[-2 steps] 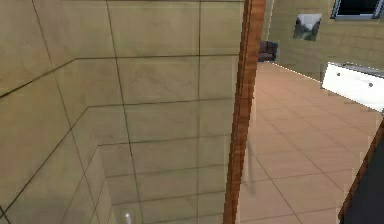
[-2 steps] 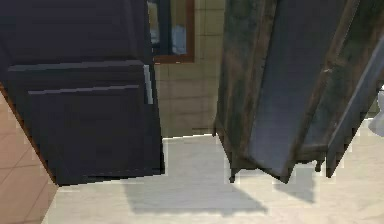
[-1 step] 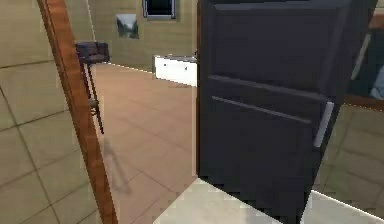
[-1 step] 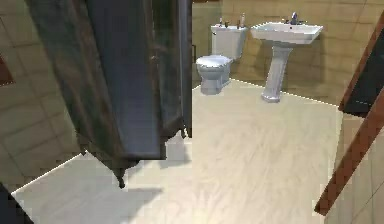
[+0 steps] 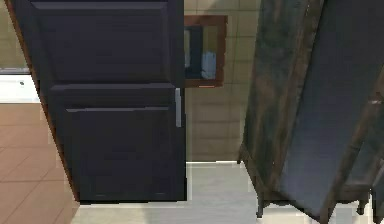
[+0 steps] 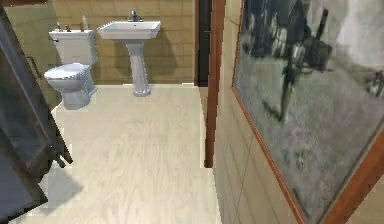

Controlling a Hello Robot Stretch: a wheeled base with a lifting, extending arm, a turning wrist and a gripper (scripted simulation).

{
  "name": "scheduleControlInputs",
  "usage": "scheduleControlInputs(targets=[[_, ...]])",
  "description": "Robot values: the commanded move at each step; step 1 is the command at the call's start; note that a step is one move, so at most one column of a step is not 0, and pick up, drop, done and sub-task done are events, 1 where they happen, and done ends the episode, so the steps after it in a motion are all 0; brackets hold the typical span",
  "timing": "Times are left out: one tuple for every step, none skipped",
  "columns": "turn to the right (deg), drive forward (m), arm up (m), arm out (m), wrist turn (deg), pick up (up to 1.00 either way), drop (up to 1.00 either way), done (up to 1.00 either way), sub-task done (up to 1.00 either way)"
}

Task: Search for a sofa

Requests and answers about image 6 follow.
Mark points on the grey sink tap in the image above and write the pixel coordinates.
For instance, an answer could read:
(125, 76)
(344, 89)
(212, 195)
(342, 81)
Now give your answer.
(134, 15)

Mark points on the white toilet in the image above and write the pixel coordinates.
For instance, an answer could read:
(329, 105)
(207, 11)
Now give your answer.
(73, 50)

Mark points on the white spray bottle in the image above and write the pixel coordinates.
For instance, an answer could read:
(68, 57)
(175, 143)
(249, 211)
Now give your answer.
(84, 22)

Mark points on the white pedestal sink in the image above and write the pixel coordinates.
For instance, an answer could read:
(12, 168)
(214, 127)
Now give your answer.
(136, 33)

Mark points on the brown framed wall picture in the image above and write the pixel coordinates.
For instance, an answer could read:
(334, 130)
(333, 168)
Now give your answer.
(310, 110)

